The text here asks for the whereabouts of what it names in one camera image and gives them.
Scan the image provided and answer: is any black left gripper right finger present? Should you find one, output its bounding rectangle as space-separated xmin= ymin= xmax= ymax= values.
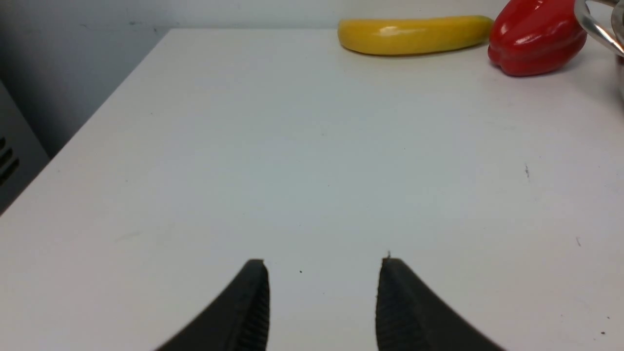
xmin=376 ymin=257 xmax=502 ymax=351

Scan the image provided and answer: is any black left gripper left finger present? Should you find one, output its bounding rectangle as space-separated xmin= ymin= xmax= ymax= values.
xmin=158 ymin=258 xmax=271 ymax=351

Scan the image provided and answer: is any stainless steel pot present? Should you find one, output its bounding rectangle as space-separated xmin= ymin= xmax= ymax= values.
xmin=573 ymin=0 xmax=624 ymax=103

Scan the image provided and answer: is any grey vented cabinet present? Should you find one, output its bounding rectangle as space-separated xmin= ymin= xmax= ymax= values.
xmin=0 ymin=83 xmax=50 ymax=213

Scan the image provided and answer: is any yellow toy banana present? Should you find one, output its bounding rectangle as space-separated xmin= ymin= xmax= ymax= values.
xmin=337 ymin=15 xmax=493 ymax=56

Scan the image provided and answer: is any red toy bell pepper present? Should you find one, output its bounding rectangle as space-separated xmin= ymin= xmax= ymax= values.
xmin=487 ymin=0 xmax=587 ymax=77

